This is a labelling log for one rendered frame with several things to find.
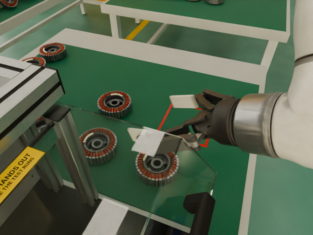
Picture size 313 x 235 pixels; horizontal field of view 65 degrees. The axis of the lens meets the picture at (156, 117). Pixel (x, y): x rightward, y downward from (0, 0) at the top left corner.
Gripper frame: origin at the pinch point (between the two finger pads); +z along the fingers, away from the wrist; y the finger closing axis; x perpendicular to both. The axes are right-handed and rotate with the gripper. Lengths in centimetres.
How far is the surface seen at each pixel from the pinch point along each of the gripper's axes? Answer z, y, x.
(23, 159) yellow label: -5.7, -25.6, 10.2
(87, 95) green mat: 44.0, 8.1, 2.2
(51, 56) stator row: 68, 13, 19
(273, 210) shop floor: 16, 60, -99
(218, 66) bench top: 21, 55, -11
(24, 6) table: 128, 37, 50
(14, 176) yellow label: -6.9, -27.5, 9.5
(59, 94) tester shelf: -1.0, -15.9, 14.3
